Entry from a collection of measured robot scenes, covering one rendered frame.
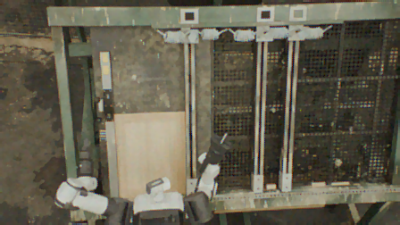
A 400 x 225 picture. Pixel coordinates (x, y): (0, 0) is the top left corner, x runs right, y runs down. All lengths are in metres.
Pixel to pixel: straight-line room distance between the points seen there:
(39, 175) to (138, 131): 1.63
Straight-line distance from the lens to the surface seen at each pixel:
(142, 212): 2.30
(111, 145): 2.74
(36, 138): 4.40
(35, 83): 4.86
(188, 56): 2.60
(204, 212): 2.36
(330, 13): 2.72
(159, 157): 2.78
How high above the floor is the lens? 3.45
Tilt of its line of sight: 51 degrees down
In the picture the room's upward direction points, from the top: 6 degrees clockwise
